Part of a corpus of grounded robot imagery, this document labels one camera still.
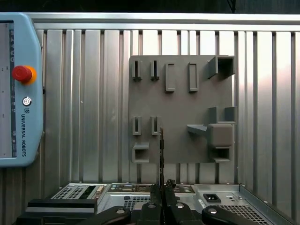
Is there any pale blue teach pendant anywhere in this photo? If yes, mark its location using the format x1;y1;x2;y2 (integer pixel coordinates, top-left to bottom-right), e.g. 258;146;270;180
0;13;45;167

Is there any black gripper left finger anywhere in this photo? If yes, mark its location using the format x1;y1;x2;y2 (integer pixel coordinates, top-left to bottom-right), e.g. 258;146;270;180
77;184;163;225

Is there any blue RAM stick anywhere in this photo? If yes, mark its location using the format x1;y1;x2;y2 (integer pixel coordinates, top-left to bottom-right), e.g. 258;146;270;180
158;127;166;225

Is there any grey parts rack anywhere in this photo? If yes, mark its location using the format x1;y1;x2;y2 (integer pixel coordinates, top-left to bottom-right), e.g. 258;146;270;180
128;55;236;165

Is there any grey power supply unit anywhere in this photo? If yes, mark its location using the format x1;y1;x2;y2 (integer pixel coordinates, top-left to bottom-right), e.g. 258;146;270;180
194;184;270;225

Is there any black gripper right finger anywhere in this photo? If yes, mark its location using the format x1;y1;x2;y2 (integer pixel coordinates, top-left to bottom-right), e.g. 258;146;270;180
164;179;267;225

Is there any black PC case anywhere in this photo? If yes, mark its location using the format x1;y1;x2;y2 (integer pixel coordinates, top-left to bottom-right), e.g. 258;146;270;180
16;182;296;225

